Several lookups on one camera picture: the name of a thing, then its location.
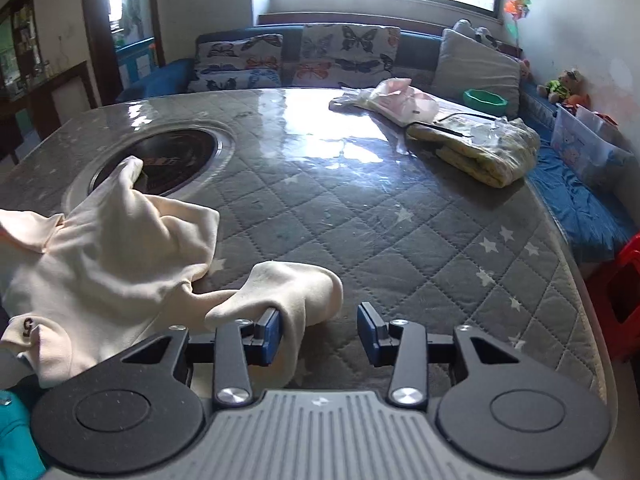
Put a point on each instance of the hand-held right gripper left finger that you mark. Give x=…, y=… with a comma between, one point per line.
x=270, y=335

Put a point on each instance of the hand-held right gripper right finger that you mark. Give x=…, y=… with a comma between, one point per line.
x=370, y=335

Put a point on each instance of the cream garment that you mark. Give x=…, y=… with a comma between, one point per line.
x=100, y=260

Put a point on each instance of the grey quilted star table cover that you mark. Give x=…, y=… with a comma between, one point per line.
x=350, y=220

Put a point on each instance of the round black induction cooker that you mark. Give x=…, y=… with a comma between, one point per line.
x=190, y=155

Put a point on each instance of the yellow floral folded blanket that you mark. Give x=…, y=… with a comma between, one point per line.
x=500, y=155

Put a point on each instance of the plastic bag with pink cloth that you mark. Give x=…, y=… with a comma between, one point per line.
x=400, y=97

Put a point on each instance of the red plastic stool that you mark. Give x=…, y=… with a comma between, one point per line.
x=620, y=280

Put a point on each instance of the green bowl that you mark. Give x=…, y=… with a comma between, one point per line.
x=482, y=100

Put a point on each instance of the person's teal clothing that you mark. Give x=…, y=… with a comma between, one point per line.
x=15, y=440

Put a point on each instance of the butterfly print cushion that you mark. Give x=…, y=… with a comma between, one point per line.
x=345, y=55
x=235, y=60

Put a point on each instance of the clear plastic storage box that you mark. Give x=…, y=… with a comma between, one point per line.
x=580, y=145

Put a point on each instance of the grey pillow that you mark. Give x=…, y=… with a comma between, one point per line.
x=475, y=70

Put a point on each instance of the blue cabinet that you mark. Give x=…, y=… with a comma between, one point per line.
x=140, y=65

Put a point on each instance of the teddy bear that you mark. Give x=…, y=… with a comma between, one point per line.
x=560, y=87

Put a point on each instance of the orange toy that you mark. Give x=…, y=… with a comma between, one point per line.
x=580, y=100

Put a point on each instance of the dark wooden cabinet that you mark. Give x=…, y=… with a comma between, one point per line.
x=65, y=95

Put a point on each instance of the colourful pinwheel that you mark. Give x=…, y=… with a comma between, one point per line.
x=515, y=7

